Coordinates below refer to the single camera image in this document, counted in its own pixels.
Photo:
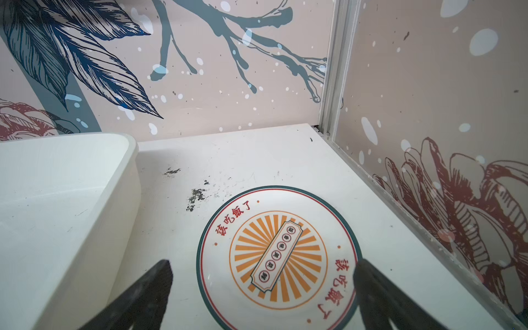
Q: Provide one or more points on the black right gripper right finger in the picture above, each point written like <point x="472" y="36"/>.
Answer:
<point x="384" y="306"/>

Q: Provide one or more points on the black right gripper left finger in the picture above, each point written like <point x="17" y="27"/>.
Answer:
<point x="141" y="306"/>

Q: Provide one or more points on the orange sunburst plate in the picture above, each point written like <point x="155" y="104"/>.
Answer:
<point x="278" y="257"/>

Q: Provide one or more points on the white plastic bin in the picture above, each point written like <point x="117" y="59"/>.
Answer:
<point x="68" y="206"/>

